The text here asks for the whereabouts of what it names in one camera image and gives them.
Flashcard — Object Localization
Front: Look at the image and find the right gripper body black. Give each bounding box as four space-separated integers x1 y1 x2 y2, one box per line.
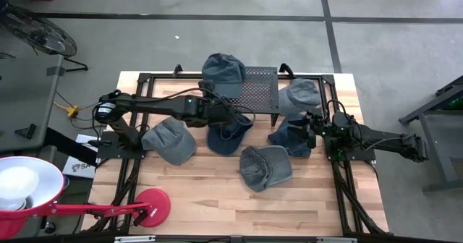
305 111 327 150

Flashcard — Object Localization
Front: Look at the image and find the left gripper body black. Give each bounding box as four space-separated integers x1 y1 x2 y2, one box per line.
205 103 239 131

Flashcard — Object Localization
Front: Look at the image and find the dark blue denim cap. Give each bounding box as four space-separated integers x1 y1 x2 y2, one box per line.
267 112 313 159
205 112 254 156

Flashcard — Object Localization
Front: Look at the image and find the blue-grey baseball cap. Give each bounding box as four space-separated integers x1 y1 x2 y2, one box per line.
201 53 247 99

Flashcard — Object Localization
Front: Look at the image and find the grey baseball cap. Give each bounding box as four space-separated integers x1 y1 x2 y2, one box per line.
239 145 293 193
140 116 198 166
276 77 323 117

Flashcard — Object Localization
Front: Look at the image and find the black perforated metal rack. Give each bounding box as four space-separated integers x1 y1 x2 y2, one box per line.
202 65 279 127

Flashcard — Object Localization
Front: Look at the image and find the red desk lamp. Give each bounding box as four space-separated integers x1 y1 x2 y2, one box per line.
0 155 171 241

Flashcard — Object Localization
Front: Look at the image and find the black device green light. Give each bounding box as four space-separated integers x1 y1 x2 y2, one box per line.
436 75 463 111

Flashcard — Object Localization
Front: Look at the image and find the yellow power plug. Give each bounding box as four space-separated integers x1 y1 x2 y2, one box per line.
54 101 81 119

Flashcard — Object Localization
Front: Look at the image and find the white printed box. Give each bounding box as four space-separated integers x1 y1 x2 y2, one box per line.
61 134 98 179

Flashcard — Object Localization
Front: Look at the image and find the black support beam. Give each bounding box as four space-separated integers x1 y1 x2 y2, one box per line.
43 127 99 166

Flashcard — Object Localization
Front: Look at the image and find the black floor fan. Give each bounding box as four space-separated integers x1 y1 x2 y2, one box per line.
0 0 90 72

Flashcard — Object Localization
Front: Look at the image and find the grey side table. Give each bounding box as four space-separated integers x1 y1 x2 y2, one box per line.
0 54 64 153

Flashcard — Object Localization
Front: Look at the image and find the white light bulb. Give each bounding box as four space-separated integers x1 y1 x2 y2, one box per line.
0 166 40 211

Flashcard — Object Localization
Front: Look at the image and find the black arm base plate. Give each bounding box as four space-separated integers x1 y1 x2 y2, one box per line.
96 131 148 160
325 141 377 163

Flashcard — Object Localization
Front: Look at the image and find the black aluminium table frame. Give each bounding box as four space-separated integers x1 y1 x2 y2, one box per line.
85 71 390 236

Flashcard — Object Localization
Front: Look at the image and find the silver metal bracket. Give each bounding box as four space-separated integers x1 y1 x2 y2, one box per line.
114 235 156 243
317 237 358 243

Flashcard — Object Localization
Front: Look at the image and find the grey metal desk frame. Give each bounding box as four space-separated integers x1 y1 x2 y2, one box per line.
399 74 463 193

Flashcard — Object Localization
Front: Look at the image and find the black table bracket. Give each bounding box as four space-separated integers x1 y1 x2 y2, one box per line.
14 124 37 141

